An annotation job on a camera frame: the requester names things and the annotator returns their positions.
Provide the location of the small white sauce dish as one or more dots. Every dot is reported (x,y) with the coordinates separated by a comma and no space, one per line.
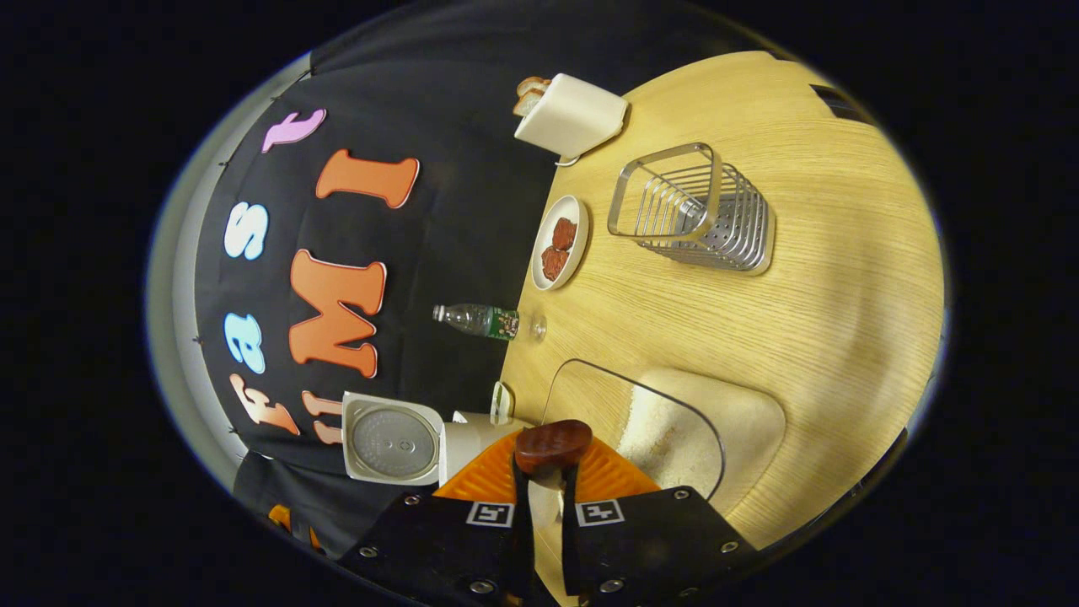
(502,401)

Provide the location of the clear plastic water bottle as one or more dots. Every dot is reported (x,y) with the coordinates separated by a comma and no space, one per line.
(480,321)

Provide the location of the white toaster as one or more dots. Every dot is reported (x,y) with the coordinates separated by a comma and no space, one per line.
(577,114)

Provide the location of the white rice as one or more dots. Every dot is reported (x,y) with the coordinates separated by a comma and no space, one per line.
(666,443)

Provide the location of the white rice cooker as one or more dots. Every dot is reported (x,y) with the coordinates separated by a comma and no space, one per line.
(392,438)

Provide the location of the white round plate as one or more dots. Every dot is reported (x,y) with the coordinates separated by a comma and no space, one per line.
(544,278)

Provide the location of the toasted bread slice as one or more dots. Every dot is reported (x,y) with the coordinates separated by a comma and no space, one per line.
(533,85)
(528,103)

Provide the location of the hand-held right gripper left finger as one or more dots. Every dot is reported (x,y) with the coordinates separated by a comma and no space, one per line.
(521,539)

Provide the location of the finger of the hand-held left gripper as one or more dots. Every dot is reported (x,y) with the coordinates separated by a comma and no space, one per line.
(280,518)

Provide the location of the clear plastic rice box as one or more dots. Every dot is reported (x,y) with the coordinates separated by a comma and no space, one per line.
(750,421)

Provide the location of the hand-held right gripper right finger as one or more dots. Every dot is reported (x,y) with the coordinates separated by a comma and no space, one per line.
(571,539)

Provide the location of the brown wooden spoon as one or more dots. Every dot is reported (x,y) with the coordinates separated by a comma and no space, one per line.
(552,445)

